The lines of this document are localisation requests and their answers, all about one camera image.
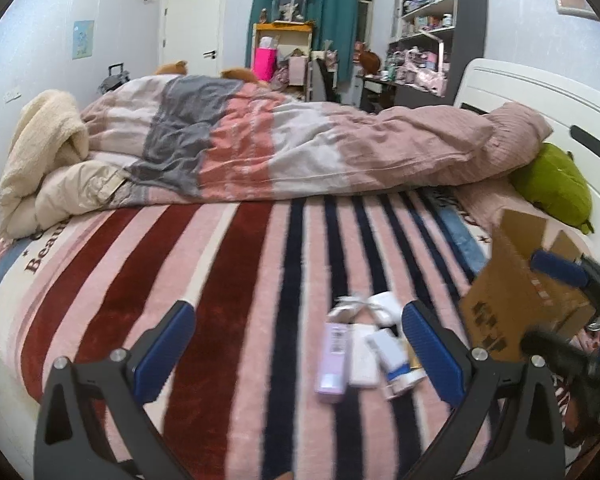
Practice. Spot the lilac rectangular box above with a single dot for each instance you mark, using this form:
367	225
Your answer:
333	367

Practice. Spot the pink grey patchwork duvet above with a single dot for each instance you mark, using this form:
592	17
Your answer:
179	139

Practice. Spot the cream fleece blanket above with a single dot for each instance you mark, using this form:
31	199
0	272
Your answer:
48	176

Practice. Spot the white bed headboard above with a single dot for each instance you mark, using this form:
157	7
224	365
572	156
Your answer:
572	110

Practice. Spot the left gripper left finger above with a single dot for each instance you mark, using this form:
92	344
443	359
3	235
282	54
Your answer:
92	422

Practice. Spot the orange plush toy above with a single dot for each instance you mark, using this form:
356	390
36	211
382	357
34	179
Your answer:
177	68

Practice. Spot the white power adapter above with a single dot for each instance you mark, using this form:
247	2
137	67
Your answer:
385	309

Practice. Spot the yellow wooden cabinet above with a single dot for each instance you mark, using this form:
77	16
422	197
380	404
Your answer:
294	49

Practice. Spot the white flat rectangular box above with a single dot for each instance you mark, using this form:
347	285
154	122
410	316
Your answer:
363	365

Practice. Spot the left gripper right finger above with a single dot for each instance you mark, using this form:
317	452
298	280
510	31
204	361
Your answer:
505	422

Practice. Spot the black suitcase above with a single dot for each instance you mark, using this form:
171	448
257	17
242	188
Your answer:
117	77

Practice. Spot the glass display case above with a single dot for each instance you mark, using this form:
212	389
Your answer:
289	11

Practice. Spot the teal curtain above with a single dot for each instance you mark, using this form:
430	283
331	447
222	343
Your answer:
310	5

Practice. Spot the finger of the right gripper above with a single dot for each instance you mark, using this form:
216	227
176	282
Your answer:
562	358
559	268

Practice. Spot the dark grey bookshelf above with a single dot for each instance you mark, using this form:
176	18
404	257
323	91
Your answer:
435	42

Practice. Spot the white bottle blue cap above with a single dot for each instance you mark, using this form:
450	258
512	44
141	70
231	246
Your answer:
394	362

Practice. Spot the pink ribbed pillow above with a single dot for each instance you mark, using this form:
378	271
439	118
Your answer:
485	201

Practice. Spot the blue wall poster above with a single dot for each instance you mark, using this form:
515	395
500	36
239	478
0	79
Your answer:
82	39

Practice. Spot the brown cardboard box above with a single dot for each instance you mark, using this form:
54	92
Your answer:
507	297

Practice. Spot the bright pink bag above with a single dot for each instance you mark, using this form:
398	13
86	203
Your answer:
264	63

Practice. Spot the green plush toy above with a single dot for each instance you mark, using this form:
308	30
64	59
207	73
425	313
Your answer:
553	183

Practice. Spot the white door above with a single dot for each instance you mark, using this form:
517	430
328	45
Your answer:
191	31

